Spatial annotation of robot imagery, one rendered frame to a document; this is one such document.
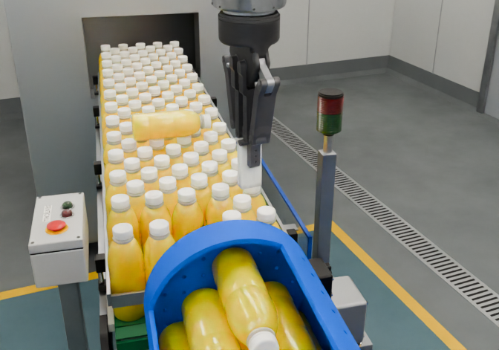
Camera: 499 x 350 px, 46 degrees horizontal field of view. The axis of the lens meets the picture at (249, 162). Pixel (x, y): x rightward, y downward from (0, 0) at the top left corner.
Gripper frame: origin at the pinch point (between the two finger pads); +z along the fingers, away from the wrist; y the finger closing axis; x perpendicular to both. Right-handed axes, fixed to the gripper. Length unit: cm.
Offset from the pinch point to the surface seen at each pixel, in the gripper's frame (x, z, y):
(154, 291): -13.1, 21.5, -6.0
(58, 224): -23, 26, -40
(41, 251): -27, 29, -36
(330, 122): 43, 18, -49
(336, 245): 119, 138, -156
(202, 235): -4.6, 14.7, -7.4
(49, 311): -26, 138, -162
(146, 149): 2, 27, -70
